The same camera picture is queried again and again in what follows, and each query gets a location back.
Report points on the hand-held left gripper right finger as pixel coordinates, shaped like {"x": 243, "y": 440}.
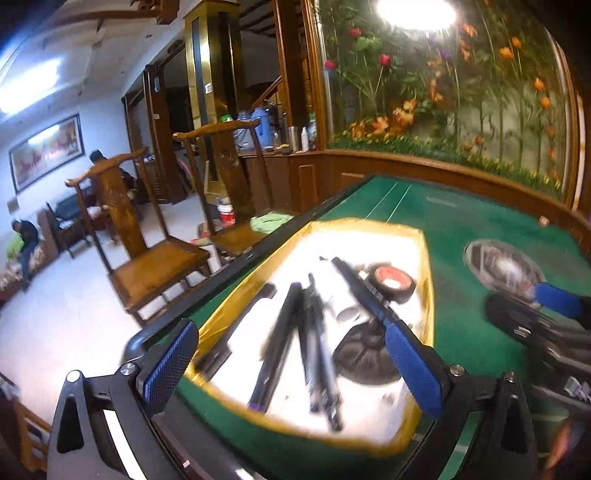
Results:
{"x": 413, "y": 369}

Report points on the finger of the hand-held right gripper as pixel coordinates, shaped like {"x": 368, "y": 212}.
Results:
{"x": 556, "y": 300}

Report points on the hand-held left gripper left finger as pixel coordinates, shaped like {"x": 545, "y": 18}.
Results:
{"x": 171, "y": 364}

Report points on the black round disc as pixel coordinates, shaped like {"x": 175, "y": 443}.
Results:
{"x": 364, "y": 360}

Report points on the tape roll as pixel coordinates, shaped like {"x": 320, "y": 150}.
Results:
{"x": 392, "y": 282}

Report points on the white bottle red label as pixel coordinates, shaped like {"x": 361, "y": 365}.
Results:
{"x": 344, "y": 302}

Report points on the black marker purple tip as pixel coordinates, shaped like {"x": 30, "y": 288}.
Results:
{"x": 277, "y": 346}

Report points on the white foam box yellow tape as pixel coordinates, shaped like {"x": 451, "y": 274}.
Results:
{"x": 286, "y": 249}

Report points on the round dice panel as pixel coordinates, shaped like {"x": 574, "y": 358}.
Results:
{"x": 503, "y": 267}

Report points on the wooden chair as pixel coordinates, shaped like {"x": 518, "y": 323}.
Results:
{"x": 231, "y": 170}
{"x": 147, "y": 263}

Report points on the red and white bucket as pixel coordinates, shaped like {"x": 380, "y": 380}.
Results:
{"x": 225, "y": 211}

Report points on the green cloth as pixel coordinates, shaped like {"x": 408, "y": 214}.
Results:
{"x": 272, "y": 222}

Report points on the dark wooden bench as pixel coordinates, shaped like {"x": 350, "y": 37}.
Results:
{"x": 67, "y": 217}

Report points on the artificial flower display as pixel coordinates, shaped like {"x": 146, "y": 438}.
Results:
{"x": 438, "y": 101}

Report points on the blue thermos jug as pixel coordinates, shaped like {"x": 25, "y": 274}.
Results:
{"x": 261, "y": 128}

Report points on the white spray bottle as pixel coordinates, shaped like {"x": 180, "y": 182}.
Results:
{"x": 304, "y": 139}

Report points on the silver cup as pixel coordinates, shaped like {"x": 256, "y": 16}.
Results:
{"x": 293, "y": 138}

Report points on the green bottle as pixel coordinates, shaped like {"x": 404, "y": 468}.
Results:
{"x": 313, "y": 131}

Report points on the gold mirrored pillar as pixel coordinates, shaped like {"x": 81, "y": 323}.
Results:
{"x": 207, "y": 69}

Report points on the framed wall painting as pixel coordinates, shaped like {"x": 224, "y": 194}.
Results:
{"x": 46, "y": 150}

